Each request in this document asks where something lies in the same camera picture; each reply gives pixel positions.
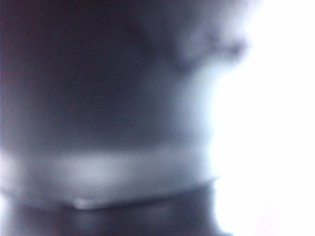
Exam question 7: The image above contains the black thermos flask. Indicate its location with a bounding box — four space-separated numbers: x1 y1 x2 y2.
0 0 249 236

